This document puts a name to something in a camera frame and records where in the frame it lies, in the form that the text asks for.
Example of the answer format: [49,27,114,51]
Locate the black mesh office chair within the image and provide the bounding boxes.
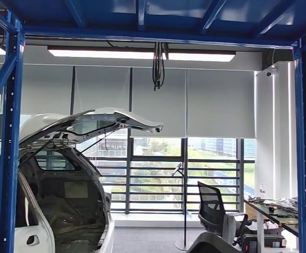
[196,181,249,245]

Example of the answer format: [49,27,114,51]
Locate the black equipment case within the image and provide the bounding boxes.
[241,233,288,249]

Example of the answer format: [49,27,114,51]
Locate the black hanging cable bundle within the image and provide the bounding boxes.
[152,42,165,92]

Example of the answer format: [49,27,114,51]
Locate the grey window railing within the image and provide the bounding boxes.
[85,156,256,213]

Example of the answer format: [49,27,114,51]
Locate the white paper pile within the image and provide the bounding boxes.
[248,195,299,209]

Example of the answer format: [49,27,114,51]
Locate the white security camera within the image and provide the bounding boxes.
[264,66,278,77]

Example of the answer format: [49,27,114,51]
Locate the white cloth bundle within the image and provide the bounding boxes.
[245,220,284,232]

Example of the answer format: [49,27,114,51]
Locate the grey roller blind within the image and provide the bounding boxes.
[75,66,131,114]
[131,68,187,138]
[20,64,73,115]
[187,69,257,139]

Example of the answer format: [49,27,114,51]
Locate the black desk white legs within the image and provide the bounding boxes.
[244,198,306,253]

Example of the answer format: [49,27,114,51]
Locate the white car body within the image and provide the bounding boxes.
[0,106,164,253]

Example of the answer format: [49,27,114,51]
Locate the grey garment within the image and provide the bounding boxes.
[223,213,245,245]

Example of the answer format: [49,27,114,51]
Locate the black floor stand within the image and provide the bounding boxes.
[171,163,196,252]

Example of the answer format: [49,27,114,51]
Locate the blue steel shelf rack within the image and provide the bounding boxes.
[0,0,306,253]

